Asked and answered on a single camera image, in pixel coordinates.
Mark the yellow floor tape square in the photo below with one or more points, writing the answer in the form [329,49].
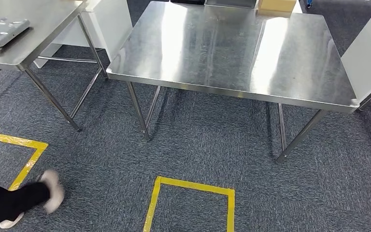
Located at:
[192,185]

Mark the grey metal flat part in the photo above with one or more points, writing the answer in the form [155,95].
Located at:
[0,35]

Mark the stainless steel workbench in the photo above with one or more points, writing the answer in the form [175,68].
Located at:
[220,48]

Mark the brown cardboard box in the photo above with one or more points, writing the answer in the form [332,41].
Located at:
[276,4]

